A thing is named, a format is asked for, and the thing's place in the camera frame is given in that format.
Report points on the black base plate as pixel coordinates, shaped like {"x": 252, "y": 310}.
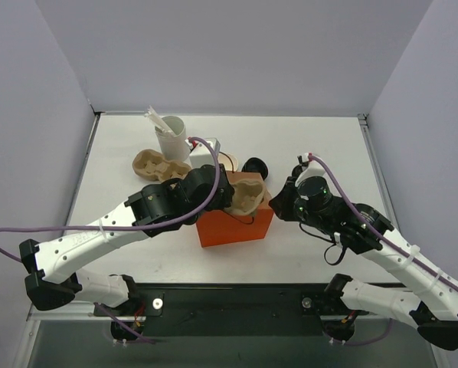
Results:
{"x": 236, "y": 310}

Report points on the stack of black cup lids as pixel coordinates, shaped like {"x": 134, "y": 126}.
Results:
{"x": 256, "y": 165}

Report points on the orange paper takeout bag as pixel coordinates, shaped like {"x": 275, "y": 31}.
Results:
{"x": 221, "y": 228}

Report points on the white cylindrical holder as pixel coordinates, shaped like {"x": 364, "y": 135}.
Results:
{"x": 173, "y": 147}

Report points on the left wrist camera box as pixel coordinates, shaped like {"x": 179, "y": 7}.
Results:
{"x": 199, "y": 154}

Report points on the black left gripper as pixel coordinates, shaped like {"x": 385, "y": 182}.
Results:
{"x": 225, "y": 190}

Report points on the stack of brown paper cups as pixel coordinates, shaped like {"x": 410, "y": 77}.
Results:
{"x": 229, "y": 162}

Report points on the brown pulp cup carrier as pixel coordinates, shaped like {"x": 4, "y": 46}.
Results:
{"x": 250, "y": 196}
{"x": 153, "y": 166}

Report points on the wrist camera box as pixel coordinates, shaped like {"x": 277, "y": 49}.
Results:
{"x": 199, "y": 154}
{"x": 309, "y": 168}

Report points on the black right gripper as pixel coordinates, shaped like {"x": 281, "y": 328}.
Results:
{"x": 284, "y": 201}

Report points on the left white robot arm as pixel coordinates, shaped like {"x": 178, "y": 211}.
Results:
{"x": 56, "y": 269}

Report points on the white wrapped stirrers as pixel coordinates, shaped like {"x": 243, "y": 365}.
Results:
{"x": 159, "y": 123}

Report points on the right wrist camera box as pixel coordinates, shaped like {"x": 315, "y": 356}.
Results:
{"x": 309, "y": 168}

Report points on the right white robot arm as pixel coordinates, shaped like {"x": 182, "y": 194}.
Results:
{"x": 430, "y": 302}

